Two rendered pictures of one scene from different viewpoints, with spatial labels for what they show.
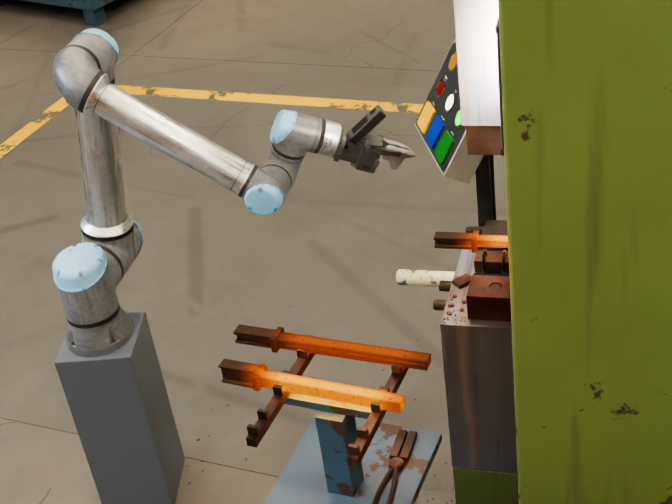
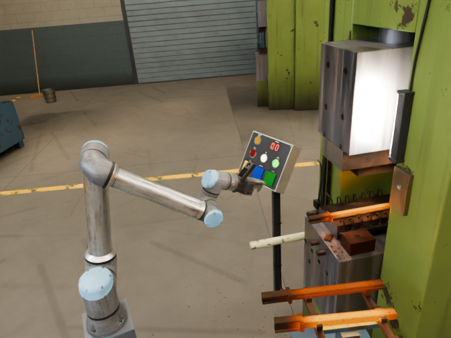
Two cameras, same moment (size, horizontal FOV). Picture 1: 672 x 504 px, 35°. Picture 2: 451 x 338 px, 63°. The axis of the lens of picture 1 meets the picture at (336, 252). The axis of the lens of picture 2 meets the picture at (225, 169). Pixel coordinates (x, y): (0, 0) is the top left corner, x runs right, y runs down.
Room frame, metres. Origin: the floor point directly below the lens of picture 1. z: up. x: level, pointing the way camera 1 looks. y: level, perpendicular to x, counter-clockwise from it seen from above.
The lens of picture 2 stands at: (1.07, 0.78, 2.00)
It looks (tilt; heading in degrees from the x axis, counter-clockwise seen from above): 26 degrees down; 331
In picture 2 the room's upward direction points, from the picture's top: 5 degrees counter-clockwise
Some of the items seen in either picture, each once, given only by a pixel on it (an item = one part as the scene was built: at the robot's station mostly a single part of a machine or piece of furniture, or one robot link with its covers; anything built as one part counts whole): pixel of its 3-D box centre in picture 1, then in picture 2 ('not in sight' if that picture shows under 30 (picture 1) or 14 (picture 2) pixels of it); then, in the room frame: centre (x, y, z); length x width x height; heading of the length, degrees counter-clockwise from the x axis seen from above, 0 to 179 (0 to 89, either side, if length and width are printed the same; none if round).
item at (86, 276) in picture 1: (86, 281); (98, 290); (2.53, 0.70, 0.79); 0.17 x 0.15 x 0.18; 163
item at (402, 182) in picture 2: not in sight; (401, 190); (1.81, -0.36, 1.27); 0.09 x 0.02 x 0.17; 161
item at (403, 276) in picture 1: (472, 280); (285, 239); (2.51, -0.37, 0.62); 0.44 x 0.05 x 0.05; 71
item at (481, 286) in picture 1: (496, 298); (358, 241); (1.96, -0.34, 0.95); 0.12 x 0.09 x 0.07; 71
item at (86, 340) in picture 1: (96, 322); (105, 313); (2.53, 0.70, 0.65); 0.19 x 0.19 x 0.10
